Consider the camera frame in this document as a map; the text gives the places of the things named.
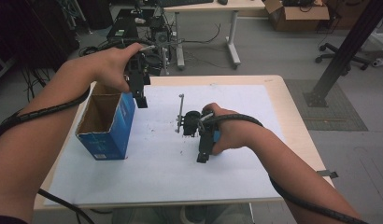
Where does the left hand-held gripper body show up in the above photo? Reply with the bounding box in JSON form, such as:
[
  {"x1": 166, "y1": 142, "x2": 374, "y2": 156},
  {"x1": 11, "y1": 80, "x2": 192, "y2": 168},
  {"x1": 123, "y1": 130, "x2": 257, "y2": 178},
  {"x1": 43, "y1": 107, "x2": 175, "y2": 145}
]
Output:
[{"x1": 123, "y1": 46, "x2": 170, "y2": 93}]

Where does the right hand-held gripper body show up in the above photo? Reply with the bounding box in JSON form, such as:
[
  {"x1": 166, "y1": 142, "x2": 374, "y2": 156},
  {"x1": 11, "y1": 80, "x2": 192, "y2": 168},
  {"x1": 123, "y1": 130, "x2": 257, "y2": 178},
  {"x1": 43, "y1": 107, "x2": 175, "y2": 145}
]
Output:
[{"x1": 175, "y1": 92, "x2": 221, "y2": 145}]

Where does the blue cardboard box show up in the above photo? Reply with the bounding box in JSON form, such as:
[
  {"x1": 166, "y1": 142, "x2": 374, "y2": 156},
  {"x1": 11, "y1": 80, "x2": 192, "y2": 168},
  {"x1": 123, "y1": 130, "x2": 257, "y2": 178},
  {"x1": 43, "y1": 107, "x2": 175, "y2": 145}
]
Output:
[{"x1": 75, "y1": 82, "x2": 136, "y2": 161}]

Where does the person's left hand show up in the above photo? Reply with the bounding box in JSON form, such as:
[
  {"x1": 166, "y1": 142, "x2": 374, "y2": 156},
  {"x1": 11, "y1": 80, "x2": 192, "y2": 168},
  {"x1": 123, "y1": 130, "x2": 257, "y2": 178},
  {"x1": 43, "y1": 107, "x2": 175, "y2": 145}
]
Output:
[{"x1": 63, "y1": 42, "x2": 144, "y2": 93}]

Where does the person's right hand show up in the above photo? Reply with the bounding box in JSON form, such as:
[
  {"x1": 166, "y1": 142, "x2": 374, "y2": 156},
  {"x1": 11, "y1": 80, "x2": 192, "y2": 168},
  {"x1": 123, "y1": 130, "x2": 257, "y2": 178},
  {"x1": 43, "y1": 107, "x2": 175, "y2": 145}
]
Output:
[{"x1": 202, "y1": 102, "x2": 269, "y2": 157}]

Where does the silver computer tower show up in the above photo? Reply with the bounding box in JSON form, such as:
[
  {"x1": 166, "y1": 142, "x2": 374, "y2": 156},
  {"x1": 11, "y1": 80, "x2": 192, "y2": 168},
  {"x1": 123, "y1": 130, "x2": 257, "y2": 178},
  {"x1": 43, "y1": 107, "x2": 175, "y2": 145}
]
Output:
[{"x1": 149, "y1": 17, "x2": 173, "y2": 52}]

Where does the black computer tower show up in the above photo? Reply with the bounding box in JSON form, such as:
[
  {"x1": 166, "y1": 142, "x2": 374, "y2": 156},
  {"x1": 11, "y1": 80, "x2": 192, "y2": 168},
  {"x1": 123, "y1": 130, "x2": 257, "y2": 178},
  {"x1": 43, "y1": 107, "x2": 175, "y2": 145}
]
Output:
[{"x1": 106, "y1": 8, "x2": 156, "y2": 43}]

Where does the white paper sheet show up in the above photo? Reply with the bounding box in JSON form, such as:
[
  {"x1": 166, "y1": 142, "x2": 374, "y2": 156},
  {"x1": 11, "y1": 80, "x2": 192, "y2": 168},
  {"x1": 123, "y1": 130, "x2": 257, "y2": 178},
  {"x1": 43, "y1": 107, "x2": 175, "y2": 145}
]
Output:
[{"x1": 44, "y1": 84, "x2": 286, "y2": 208}]

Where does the black keyboard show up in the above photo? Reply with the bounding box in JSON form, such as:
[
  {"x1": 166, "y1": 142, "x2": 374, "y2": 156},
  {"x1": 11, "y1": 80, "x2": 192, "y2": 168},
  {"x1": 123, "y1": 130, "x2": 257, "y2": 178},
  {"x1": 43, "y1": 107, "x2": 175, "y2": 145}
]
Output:
[{"x1": 158, "y1": 0, "x2": 214, "y2": 7}]

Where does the white desk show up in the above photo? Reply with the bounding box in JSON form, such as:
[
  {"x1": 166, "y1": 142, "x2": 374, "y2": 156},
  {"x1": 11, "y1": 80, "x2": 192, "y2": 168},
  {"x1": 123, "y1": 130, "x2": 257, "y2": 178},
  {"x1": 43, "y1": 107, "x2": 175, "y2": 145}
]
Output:
[{"x1": 163, "y1": 0, "x2": 267, "y2": 70}]

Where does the dark curtain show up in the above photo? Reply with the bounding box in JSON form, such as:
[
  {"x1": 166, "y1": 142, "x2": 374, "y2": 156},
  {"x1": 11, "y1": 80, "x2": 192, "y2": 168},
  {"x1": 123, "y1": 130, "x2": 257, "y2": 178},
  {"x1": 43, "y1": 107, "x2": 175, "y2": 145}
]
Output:
[{"x1": 0, "y1": 0, "x2": 80, "y2": 71}]

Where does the black tape strip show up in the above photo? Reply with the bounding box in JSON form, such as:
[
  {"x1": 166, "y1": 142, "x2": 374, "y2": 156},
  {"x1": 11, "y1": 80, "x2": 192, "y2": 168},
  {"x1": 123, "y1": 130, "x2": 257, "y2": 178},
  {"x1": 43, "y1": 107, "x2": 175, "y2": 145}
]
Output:
[{"x1": 317, "y1": 169, "x2": 339, "y2": 179}]

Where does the grey floor mat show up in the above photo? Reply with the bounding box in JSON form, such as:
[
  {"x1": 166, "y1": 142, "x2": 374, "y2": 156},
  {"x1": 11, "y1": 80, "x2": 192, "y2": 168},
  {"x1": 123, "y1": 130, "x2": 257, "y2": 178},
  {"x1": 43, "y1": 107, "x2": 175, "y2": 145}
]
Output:
[{"x1": 284, "y1": 78, "x2": 369, "y2": 132}]

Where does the brown cardboard box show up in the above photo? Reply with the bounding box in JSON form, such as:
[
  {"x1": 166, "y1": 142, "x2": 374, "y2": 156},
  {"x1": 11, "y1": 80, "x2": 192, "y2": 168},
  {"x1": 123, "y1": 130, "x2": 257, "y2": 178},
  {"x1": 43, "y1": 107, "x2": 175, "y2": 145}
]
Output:
[{"x1": 263, "y1": 0, "x2": 331, "y2": 32}]

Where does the black office chair base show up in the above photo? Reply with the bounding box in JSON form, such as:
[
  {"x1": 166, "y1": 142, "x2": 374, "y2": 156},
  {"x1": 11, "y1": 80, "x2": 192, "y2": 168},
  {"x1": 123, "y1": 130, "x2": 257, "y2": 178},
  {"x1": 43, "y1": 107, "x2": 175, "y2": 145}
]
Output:
[{"x1": 315, "y1": 42, "x2": 371, "y2": 71}]

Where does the black metal post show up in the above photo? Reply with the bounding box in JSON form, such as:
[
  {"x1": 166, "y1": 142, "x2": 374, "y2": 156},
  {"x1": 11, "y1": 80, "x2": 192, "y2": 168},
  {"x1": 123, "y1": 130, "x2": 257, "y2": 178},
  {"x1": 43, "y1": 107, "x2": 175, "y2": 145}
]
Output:
[{"x1": 303, "y1": 0, "x2": 383, "y2": 108}]

